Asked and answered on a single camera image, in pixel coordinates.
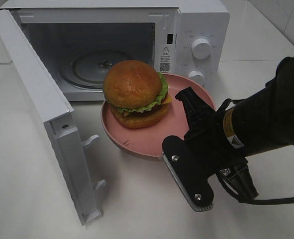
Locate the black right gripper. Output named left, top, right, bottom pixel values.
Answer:
left=162, top=87, right=258, bottom=212

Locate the pink round plate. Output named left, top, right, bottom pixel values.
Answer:
left=101, top=74, right=215, bottom=160

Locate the toy hamburger with lettuce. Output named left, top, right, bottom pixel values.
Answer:
left=103, top=60, right=172, bottom=129

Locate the white microwave door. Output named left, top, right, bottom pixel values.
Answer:
left=0, top=10, right=106, bottom=225

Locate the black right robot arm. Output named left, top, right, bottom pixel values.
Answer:
left=162, top=57, right=294, bottom=212

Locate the lower white round knob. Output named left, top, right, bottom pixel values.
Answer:
left=188, top=70, right=206, bottom=87

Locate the white round knob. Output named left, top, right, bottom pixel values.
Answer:
left=188, top=70, right=206, bottom=87
left=191, top=36, right=211, bottom=59

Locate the upper white round knob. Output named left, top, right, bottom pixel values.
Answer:
left=191, top=36, right=211, bottom=59

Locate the white warning label sticker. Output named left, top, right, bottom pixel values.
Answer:
left=159, top=44, right=172, bottom=73

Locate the glass microwave turntable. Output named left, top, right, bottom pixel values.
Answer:
left=59, top=50, right=133, bottom=89

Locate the white microwave oven body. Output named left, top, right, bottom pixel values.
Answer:
left=0, top=0, right=230, bottom=101

